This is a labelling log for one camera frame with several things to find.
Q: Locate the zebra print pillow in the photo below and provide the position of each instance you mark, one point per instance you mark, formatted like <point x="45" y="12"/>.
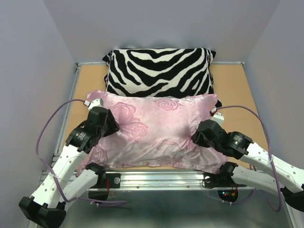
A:
<point x="161" y="72"/>

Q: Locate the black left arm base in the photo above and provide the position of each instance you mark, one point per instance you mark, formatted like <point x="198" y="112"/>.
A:
<point x="105" y="184"/>

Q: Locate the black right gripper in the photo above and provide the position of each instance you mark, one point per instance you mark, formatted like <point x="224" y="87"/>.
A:
<point x="197" y="137"/>

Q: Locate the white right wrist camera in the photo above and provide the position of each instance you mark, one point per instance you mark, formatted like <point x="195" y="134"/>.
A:
<point x="218" y="117"/>

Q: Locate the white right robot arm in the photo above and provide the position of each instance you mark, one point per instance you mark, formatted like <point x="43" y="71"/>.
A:
<point x="273" y="175"/>

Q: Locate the aluminium table frame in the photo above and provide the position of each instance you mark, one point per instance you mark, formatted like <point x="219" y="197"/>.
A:
<point x="62" y="133"/>

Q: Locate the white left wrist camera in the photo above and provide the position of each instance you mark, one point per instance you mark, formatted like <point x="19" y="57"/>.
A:
<point x="95" y="103"/>

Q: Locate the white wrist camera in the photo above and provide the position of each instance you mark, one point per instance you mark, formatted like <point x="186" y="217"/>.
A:
<point x="218" y="117"/>
<point x="95" y="103"/>

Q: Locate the aluminium mounting rail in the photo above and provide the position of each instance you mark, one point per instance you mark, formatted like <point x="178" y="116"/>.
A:
<point x="188" y="180"/>

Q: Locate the pink floral satin pillowcase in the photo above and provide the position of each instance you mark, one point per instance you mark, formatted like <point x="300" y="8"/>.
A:
<point x="155" y="132"/>

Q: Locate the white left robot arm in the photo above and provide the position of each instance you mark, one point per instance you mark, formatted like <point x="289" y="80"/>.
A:
<point x="48" y="205"/>

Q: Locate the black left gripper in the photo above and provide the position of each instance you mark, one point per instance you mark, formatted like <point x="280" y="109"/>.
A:
<point x="114" y="127"/>

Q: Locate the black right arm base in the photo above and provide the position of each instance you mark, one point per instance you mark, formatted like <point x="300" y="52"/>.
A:
<point x="227" y="188"/>

